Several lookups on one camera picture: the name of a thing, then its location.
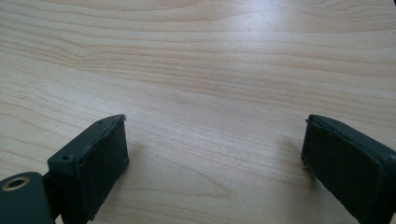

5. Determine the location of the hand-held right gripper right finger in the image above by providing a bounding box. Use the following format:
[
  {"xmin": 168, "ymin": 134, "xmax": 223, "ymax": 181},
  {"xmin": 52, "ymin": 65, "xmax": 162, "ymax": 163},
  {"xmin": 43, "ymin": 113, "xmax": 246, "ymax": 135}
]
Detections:
[{"xmin": 301, "ymin": 114, "xmax": 396, "ymax": 224}]

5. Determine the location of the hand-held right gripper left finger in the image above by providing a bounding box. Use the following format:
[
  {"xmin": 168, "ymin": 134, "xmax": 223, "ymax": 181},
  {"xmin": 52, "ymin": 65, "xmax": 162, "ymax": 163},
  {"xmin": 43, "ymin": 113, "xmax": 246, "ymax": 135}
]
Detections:
[{"xmin": 47, "ymin": 113, "xmax": 131, "ymax": 224}]

